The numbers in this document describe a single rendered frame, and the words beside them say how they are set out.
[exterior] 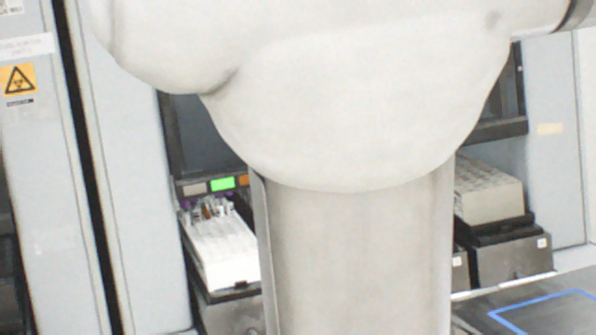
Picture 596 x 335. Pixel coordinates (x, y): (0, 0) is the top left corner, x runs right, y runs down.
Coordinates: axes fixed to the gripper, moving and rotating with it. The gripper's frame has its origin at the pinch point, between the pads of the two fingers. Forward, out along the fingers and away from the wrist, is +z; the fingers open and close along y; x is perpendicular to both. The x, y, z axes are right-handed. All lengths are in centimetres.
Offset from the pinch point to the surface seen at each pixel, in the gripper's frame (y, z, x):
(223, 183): -10, 22, 72
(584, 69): 113, 40, 186
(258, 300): -8, 40, 66
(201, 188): -13, 22, 72
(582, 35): 113, 30, 186
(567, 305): 29, 38, 34
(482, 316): 17, 38, 37
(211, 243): -12, 34, 80
